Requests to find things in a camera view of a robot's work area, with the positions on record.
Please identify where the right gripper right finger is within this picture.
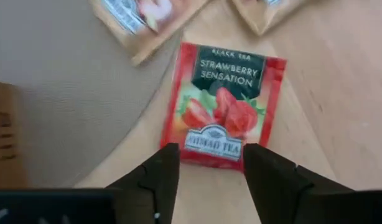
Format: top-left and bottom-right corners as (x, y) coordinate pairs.
(242, 142), (354, 224)

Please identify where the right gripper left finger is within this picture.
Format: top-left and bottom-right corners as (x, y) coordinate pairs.
(105, 142), (182, 224)

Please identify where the red strawberry tea packet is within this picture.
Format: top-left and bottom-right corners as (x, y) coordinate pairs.
(159, 42), (287, 172)

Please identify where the brown wooden compartment tray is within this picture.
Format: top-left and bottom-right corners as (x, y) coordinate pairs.
(0, 81), (30, 189)

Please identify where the round grey placemat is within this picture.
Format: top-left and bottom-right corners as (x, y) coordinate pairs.
(0, 0), (182, 189)

